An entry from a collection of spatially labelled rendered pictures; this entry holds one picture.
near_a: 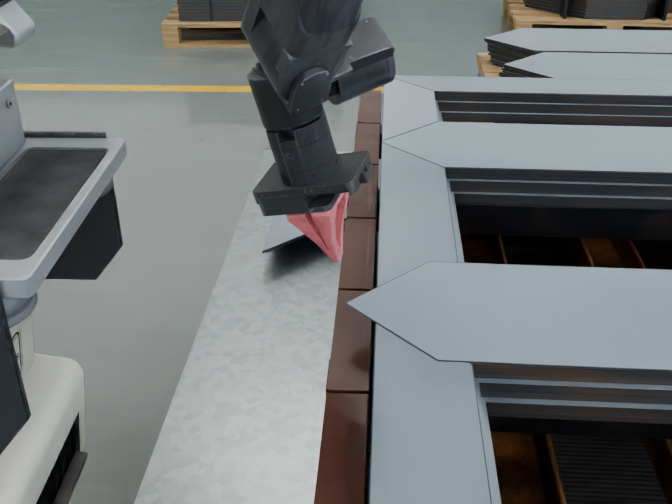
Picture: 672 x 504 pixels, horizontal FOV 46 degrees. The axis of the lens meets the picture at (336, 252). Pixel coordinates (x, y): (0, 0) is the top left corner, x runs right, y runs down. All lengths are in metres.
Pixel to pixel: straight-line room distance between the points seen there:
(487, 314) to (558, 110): 0.72
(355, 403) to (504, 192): 0.49
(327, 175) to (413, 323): 0.17
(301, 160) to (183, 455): 0.38
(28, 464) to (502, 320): 0.46
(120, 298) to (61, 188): 1.82
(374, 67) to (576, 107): 0.80
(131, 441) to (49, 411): 1.15
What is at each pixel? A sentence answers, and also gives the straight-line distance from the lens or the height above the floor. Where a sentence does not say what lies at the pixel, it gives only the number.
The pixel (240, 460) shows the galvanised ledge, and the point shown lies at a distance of 0.91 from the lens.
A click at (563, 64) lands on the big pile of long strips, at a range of 1.70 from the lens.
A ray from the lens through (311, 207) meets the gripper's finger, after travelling 0.73.
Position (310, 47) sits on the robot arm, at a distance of 0.60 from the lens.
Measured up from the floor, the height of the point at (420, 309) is 0.87.
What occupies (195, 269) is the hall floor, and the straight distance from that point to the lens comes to 2.58.
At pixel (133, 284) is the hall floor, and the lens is 2.55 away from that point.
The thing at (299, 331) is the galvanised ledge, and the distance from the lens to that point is 1.09.
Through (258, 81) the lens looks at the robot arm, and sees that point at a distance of 0.69.
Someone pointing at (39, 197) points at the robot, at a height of 1.04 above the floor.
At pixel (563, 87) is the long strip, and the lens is 1.50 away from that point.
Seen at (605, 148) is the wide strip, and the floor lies 0.87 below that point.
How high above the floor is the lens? 1.31
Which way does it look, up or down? 30 degrees down
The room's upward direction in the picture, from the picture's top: straight up
